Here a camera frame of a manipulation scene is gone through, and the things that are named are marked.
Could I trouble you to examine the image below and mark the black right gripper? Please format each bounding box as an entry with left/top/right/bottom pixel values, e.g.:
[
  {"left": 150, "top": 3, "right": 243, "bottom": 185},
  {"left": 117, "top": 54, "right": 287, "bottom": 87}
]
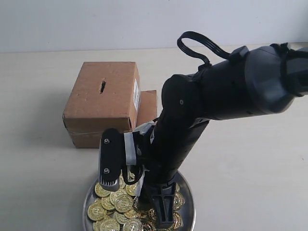
[{"left": 134, "top": 120, "right": 183, "bottom": 229}]

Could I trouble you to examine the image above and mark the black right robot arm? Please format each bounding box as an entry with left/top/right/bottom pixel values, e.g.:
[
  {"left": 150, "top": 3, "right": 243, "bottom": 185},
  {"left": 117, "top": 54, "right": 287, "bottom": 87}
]
[{"left": 137, "top": 44, "right": 308, "bottom": 229}]

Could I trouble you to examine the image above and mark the brown cardboard box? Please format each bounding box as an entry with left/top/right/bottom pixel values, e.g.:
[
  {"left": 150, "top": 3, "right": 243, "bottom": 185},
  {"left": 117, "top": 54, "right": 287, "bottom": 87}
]
[{"left": 63, "top": 62, "right": 157, "bottom": 149}]

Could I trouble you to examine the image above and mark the gold coin right side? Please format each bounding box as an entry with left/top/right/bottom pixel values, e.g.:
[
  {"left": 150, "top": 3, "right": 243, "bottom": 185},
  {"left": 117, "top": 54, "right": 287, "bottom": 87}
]
[{"left": 173, "top": 192, "right": 185, "bottom": 211}]

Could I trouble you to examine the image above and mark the gold coin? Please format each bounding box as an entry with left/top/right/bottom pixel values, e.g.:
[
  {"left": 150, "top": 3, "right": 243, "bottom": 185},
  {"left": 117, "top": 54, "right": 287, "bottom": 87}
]
[
  {"left": 173, "top": 192, "right": 185, "bottom": 211},
  {"left": 94, "top": 182, "right": 111, "bottom": 198},
  {"left": 114, "top": 194, "right": 133, "bottom": 213}
]

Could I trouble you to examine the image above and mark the gold coin centre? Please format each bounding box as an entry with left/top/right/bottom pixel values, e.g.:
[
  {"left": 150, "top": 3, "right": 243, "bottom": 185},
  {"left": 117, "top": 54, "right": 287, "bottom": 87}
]
[{"left": 114, "top": 194, "right": 133, "bottom": 213}]

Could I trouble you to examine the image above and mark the round silver metal plate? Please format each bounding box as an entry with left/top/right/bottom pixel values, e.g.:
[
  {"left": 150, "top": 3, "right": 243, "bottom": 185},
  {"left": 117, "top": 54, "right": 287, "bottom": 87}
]
[{"left": 82, "top": 168, "right": 197, "bottom": 231}]

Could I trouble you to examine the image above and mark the gold coin upper left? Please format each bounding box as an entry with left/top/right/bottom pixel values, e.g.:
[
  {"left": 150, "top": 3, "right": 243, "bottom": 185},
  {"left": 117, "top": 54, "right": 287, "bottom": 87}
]
[{"left": 94, "top": 182, "right": 111, "bottom": 198}]

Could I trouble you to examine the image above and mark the gold coin left edge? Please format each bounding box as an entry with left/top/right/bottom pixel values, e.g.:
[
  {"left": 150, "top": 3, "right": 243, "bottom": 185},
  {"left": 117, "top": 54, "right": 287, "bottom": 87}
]
[{"left": 87, "top": 203, "right": 106, "bottom": 221}]

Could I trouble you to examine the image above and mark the black grey right wrist camera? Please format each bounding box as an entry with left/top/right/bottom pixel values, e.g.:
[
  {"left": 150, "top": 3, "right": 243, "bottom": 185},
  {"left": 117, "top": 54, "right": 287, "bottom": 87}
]
[{"left": 97, "top": 128, "right": 138, "bottom": 193}]

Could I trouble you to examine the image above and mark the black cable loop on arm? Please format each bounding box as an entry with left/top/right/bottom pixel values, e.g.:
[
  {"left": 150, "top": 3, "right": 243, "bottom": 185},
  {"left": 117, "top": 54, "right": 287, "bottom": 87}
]
[{"left": 177, "top": 31, "right": 231, "bottom": 65}]

